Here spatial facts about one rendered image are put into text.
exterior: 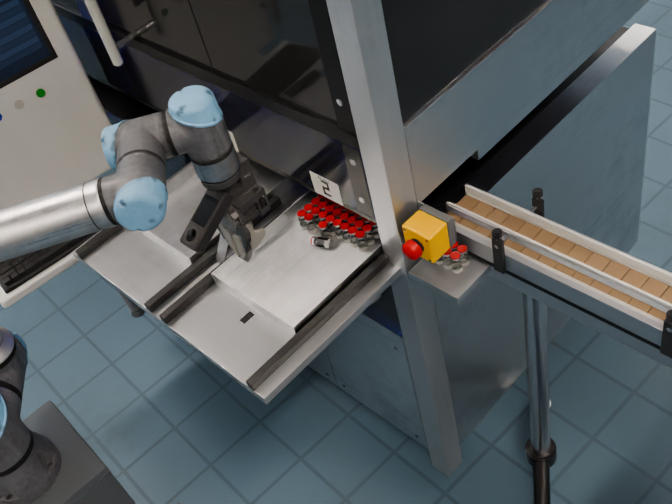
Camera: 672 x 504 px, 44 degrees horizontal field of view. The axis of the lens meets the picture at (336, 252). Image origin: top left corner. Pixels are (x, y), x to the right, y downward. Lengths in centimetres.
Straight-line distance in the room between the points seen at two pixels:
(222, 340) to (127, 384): 125
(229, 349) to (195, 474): 99
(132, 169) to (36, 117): 101
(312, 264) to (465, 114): 45
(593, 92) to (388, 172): 75
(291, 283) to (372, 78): 54
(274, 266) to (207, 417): 102
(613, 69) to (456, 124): 64
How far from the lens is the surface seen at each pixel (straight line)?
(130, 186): 122
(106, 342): 309
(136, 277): 192
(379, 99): 145
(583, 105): 211
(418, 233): 158
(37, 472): 175
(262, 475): 255
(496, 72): 172
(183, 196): 206
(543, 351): 193
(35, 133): 226
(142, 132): 133
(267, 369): 160
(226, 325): 173
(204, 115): 130
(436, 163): 165
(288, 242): 184
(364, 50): 138
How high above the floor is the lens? 214
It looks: 45 degrees down
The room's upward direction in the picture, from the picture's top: 16 degrees counter-clockwise
